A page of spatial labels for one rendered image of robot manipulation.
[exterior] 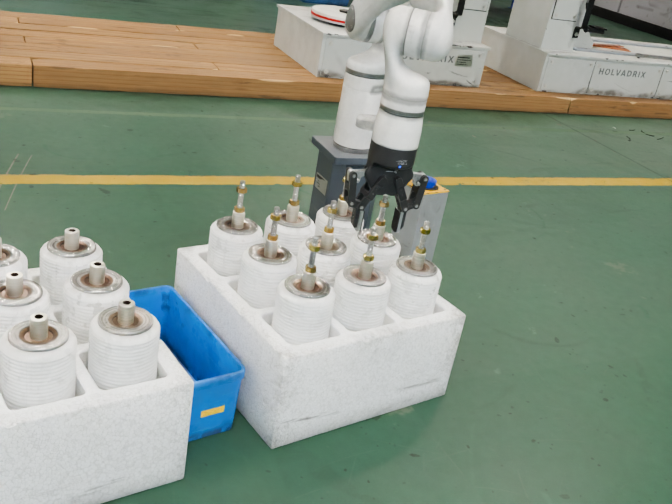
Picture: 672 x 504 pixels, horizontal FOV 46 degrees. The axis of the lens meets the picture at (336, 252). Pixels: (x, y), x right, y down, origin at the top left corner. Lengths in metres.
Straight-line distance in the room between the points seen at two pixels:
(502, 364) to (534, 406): 0.14
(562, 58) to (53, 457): 3.29
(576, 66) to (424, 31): 2.91
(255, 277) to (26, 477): 0.48
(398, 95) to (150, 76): 1.98
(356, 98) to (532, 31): 2.37
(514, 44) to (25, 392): 3.40
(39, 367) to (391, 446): 0.61
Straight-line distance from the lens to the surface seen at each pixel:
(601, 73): 4.20
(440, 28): 1.20
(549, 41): 4.03
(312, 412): 1.35
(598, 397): 1.72
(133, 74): 3.10
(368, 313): 1.35
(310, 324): 1.28
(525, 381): 1.69
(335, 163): 1.76
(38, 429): 1.11
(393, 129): 1.23
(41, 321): 1.10
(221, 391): 1.31
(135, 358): 1.14
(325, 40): 3.37
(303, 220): 1.53
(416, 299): 1.41
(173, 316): 1.52
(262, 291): 1.36
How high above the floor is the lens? 0.86
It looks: 25 degrees down
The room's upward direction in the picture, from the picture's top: 11 degrees clockwise
